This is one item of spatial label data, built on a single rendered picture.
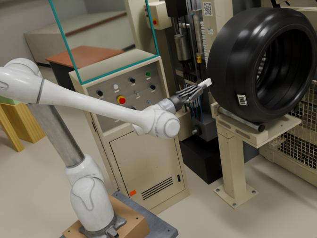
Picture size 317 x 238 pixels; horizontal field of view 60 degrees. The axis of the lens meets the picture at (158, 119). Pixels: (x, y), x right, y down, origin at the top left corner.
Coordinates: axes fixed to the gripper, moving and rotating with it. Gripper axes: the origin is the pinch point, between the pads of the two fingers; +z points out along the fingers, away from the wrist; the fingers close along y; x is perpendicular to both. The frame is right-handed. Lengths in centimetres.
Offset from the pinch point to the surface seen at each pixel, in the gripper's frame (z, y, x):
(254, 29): 28.1, -8.1, -15.4
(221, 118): 16.5, 20.5, 41.1
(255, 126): 19.4, -6.9, 36.9
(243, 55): 18.1, -9.2, -7.6
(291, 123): 45, -8, 52
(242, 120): 19.3, 3.2, 36.9
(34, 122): -107, 288, 81
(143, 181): -42, 56, 79
